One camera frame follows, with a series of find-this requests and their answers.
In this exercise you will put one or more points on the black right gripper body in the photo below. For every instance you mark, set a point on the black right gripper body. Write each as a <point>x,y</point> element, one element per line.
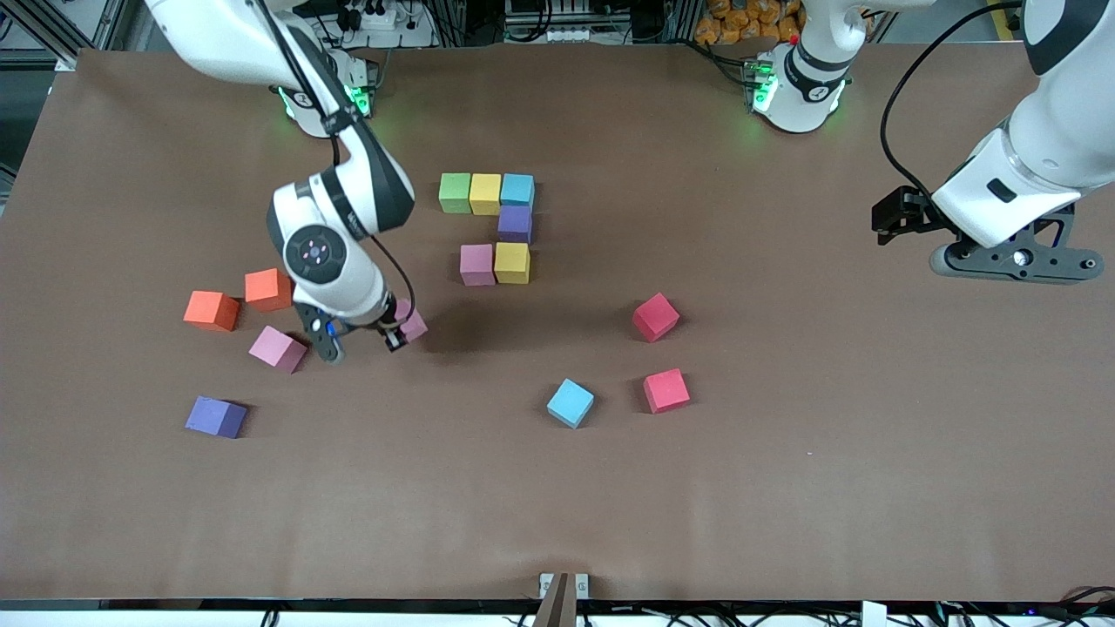
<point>387,328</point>

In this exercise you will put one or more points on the pink foam cube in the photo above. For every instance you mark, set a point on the pink foam cube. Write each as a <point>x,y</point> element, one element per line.
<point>416,326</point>
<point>476,265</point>
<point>279,348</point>

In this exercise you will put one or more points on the yellow foam cube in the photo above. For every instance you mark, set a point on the yellow foam cube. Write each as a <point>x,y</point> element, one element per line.
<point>485,193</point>
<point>512,263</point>

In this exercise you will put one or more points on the green foam cube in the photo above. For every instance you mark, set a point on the green foam cube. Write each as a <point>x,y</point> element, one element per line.
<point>455,193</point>

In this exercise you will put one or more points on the purple foam cube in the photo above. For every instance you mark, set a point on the purple foam cube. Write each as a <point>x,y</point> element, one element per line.
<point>515,224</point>
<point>213,416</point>

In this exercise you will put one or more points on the light blue foam cube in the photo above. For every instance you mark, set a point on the light blue foam cube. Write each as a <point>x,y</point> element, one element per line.
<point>571,402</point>
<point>517,190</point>

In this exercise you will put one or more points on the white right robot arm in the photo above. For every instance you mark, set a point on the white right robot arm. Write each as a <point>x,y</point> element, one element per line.
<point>353,287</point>

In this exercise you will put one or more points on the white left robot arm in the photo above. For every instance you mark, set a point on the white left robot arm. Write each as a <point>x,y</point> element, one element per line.
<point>1063,139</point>

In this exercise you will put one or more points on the orange foam cube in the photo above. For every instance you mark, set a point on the orange foam cube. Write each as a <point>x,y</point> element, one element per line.
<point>266,289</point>
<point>209,309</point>

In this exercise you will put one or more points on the bag of orange items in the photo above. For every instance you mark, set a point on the bag of orange items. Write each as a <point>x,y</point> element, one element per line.
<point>740,22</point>

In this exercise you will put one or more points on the red foam cube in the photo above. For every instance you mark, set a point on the red foam cube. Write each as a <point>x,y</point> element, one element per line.
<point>655,317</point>
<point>666,390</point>

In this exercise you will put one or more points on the brown paper table cover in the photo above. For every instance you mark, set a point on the brown paper table cover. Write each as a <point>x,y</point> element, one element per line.
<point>784,488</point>

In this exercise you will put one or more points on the white power strip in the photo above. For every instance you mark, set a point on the white power strip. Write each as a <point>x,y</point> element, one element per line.
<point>379,17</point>

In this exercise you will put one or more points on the grey control box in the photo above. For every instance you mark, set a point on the grey control box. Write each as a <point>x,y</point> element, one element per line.
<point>557,17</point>

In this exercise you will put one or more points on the small white box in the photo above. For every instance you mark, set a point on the small white box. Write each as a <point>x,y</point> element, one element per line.
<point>874,614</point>

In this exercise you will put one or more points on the aluminium frame profile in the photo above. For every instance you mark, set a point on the aluminium frame profile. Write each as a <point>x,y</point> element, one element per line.
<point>1067,35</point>
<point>52,30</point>

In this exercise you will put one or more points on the grey metal camera bracket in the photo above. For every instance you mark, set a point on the grey metal camera bracket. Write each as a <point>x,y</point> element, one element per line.
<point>557,605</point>

